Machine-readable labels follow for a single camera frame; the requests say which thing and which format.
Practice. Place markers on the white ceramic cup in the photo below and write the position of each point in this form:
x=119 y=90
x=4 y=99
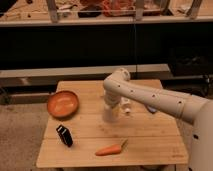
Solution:
x=110 y=114

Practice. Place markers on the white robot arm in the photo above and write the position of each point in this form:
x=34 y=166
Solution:
x=192 y=109

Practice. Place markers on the white tube bottle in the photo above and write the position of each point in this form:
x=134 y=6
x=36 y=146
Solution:
x=125 y=105

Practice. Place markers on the orange bowl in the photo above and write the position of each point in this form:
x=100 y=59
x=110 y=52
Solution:
x=62 y=104

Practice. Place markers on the blue sponge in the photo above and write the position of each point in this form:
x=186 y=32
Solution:
x=151 y=110

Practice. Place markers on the wooden slatted table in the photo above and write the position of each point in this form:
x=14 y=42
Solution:
x=152 y=139

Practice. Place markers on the orange carrot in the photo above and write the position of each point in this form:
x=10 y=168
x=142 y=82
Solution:
x=111 y=150

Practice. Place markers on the black object on shelf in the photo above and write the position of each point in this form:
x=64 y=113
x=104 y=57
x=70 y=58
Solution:
x=90 y=11

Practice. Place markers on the red cloth on shelf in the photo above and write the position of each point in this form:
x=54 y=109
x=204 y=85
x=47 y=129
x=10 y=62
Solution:
x=117 y=8

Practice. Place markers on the grey metal bench rail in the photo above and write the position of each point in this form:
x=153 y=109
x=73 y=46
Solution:
x=50 y=76

